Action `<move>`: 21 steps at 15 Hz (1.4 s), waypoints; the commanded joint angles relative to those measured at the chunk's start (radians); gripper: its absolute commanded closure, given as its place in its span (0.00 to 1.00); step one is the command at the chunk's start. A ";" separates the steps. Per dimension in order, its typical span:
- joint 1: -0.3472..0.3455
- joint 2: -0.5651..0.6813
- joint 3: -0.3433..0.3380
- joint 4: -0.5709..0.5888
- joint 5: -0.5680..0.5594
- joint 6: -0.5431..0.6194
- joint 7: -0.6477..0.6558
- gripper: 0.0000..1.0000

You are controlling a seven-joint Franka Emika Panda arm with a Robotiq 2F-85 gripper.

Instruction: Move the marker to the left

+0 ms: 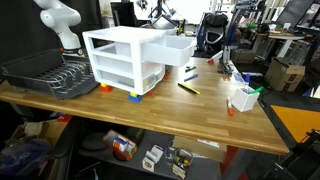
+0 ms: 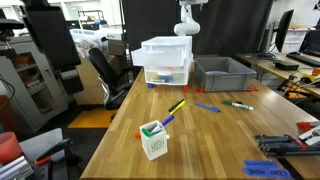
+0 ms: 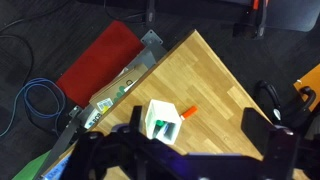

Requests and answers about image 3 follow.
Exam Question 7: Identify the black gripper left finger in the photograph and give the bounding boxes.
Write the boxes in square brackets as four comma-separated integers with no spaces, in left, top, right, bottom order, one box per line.
[129,105,145,134]

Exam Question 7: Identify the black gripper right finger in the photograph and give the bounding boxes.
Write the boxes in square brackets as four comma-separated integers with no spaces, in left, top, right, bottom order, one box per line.
[241,107,299,168]

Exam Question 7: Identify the orange capped white marker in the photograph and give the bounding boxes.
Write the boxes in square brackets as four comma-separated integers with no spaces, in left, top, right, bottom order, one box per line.
[179,105,199,121]

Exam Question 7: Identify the violet blue marker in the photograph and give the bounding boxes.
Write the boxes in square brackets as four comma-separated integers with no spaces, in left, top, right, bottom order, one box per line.
[156,124,173,138]

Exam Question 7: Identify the white square pen holder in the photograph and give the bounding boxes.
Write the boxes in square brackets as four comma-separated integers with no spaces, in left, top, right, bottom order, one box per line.
[144,98,183,145]

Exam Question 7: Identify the brown cardboard box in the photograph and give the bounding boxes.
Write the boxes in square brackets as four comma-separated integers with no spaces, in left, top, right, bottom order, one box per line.
[88,63,149,116]

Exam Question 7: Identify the white box blue print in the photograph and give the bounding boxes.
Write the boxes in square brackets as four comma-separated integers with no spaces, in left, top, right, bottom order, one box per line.
[84,111,103,130]

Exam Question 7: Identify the red floor mat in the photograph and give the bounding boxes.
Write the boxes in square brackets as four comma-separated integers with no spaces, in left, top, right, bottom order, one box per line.
[55,19,147,109]

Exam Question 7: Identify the orange floor mat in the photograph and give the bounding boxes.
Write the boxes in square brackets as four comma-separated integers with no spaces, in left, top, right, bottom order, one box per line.
[293,63,320,113]

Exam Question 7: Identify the black stand leg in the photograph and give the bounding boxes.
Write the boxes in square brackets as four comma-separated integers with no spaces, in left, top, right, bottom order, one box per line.
[145,0,157,26]

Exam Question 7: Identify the grey flat seat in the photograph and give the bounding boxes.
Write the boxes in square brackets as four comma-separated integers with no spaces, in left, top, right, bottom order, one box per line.
[266,0,320,33]

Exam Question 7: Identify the green sheet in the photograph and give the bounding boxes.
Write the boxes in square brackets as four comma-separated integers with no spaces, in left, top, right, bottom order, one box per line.
[11,151,51,180]

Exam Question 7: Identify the black curved frame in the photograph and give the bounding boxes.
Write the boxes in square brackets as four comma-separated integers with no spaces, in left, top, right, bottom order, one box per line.
[253,79,320,134]

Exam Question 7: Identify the grey metal table frame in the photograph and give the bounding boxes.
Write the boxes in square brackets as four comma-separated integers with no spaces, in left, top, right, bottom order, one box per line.
[33,29,168,180]

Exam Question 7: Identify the black clamp orange handle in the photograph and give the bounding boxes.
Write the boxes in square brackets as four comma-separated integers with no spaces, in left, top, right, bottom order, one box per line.
[232,0,269,40]

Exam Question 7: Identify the blue cable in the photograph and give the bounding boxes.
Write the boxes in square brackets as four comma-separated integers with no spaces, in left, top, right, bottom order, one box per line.
[0,77,67,138]

